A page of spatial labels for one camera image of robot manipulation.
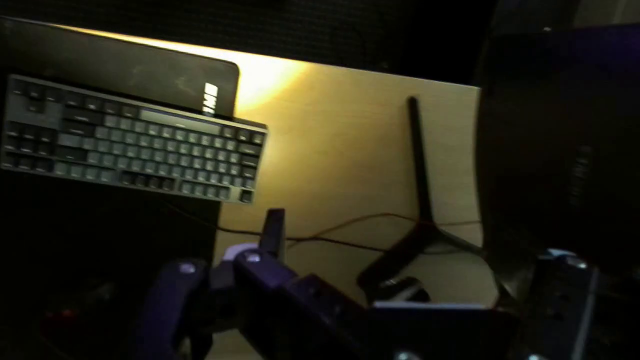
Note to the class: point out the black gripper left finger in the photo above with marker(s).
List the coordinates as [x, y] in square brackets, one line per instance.
[267, 287]

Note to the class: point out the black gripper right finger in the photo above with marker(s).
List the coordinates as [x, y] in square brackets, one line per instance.
[563, 300]

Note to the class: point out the black desk mat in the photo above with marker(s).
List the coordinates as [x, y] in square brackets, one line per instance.
[101, 61]

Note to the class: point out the black curved monitor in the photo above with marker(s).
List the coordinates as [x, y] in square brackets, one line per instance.
[566, 132]

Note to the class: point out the black monitor stand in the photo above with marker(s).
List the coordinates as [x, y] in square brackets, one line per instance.
[420, 167]

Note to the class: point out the grey mechanical keyboard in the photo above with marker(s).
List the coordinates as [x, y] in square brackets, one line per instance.
[132, 142]

